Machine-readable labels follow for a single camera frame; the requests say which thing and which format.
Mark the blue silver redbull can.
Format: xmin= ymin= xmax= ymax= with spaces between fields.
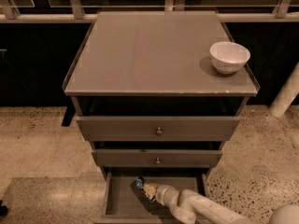
xmin=135 ymin=176 xmax=145 ymax=189

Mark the white diagonal post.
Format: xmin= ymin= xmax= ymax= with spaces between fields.
xmin=269 ymin=63 xmax=299 ymax=118

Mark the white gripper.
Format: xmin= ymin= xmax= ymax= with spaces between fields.
xmin=143 ymin=183 xmax=179 ymax=206

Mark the brass top drawer knob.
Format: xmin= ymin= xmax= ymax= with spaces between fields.
xmin=155 ymin=127 xmax=164 ymax=136

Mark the grey top drawer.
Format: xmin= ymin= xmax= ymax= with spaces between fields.
xmin=76 ymin=116 xmax=240 ymax=142

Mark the black object on floor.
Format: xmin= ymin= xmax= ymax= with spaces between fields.
xmin=0 ymin=200 xmax=8 ymax=217

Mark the grey middle drawer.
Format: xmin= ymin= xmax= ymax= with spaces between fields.
xmin=92 ymin=149 xmax=222 ymax=168

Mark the grey drawer cabinet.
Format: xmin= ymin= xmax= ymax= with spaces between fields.
xmin=62 ymin=10 xmax=260 ymax=224

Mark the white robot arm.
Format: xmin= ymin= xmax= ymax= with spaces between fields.
xmin=137 ymin=182 xmax=299 ymax=224

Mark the white ceramic bowl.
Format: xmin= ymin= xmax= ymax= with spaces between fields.
xmin=209 ymin=41 xmax=250 ymax=74

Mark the grey open bottom drawer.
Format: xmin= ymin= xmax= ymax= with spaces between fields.
xmin=94 ymin=168 xmax=207 ymax=224

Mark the white window railing frame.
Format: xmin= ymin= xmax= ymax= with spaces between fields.
xmin=0 ymin=0 xmax=299 ymax=22

